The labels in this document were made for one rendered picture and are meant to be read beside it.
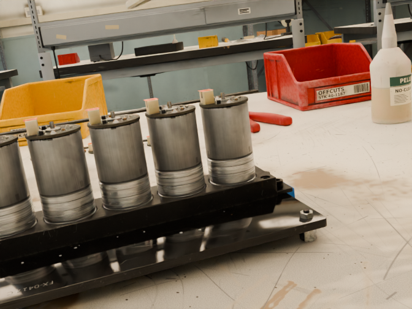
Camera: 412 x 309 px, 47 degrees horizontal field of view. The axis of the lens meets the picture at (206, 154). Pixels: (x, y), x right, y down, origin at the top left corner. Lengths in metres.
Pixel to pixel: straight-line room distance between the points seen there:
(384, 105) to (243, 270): 0.27
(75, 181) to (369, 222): 0.14
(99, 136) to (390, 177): 0.17
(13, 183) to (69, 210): 0.03
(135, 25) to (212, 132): 2.29
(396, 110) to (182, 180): 0.25
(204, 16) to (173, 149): 2.29
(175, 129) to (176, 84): 4.43
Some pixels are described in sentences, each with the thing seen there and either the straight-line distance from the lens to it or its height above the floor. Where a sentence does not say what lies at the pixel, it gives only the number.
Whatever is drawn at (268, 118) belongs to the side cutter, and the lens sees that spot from 0.48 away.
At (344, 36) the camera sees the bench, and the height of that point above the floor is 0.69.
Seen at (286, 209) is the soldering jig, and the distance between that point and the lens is 0.23.
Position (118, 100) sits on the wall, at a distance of 4.72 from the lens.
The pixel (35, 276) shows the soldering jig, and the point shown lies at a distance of 0.21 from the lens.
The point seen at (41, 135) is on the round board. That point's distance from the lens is 0.22.
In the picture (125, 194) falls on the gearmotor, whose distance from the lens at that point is 0.23.
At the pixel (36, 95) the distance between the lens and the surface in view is 0.67.
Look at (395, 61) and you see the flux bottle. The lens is 0.43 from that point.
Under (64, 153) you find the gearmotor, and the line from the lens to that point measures 0.22.
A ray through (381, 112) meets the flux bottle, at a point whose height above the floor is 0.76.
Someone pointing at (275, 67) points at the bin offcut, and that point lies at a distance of 0.59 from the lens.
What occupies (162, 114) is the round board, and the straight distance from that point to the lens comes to 0.23.
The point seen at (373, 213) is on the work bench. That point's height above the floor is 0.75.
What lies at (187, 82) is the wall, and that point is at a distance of 4.65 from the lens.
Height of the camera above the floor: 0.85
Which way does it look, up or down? 15 degrees down
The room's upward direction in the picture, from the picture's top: 7 degrees counter-clockwise
